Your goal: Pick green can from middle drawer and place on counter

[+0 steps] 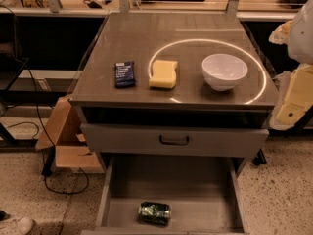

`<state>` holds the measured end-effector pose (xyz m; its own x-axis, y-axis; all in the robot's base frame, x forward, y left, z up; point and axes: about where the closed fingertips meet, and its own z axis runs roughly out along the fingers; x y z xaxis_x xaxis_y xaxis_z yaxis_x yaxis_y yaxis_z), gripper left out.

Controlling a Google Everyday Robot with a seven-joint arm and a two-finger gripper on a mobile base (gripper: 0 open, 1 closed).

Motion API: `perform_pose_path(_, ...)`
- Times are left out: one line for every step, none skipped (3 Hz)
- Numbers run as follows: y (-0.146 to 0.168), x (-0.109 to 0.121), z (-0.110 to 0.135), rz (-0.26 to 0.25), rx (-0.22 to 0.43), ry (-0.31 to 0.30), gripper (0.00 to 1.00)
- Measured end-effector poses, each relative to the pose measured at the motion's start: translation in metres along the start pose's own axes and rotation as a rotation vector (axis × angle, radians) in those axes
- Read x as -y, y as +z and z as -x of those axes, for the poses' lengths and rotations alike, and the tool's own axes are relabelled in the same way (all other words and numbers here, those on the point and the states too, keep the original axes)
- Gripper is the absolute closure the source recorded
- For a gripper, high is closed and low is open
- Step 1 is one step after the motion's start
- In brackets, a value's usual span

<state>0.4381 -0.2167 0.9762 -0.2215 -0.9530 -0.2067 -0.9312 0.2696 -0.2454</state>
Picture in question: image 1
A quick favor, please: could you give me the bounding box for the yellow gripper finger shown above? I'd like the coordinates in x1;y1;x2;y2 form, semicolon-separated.
270;64;313;130
269;21;291;45

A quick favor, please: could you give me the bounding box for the green soda can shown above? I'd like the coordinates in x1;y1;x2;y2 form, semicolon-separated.
138;202;171;226

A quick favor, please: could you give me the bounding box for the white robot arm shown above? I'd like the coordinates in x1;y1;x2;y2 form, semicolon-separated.
269;0;313;130

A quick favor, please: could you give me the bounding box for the grey drawer cabinet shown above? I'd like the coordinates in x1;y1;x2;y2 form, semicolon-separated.
69;12;280;178

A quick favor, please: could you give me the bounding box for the open grey middle drawer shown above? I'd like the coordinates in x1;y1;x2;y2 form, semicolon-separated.
80;155;249;235

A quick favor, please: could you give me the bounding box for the grey upper drawer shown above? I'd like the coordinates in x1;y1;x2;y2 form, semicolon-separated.
81;123;269;158

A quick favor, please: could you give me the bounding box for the white bowl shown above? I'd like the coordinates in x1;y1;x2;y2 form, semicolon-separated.
201;54;248;91

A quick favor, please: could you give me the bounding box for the yellow sponge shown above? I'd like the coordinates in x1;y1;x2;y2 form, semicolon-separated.
149;60;178;89

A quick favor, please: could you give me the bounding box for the dark blue snack bar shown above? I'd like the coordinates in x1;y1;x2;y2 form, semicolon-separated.
114;61;136;88

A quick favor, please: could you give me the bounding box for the brown cardboard box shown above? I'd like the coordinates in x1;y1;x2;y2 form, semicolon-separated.
35;96;104;173

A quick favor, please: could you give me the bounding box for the dark side shelf unit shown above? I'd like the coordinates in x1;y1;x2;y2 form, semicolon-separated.
0;42;81;138

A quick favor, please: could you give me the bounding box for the white shoe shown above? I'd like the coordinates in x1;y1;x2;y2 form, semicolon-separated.
0;216;35;235

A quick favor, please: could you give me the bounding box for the black drawer handle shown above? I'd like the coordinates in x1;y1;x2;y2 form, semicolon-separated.
158;135;190;146

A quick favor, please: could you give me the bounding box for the black floor cable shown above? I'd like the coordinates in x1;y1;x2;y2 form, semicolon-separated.
0;4;90;196

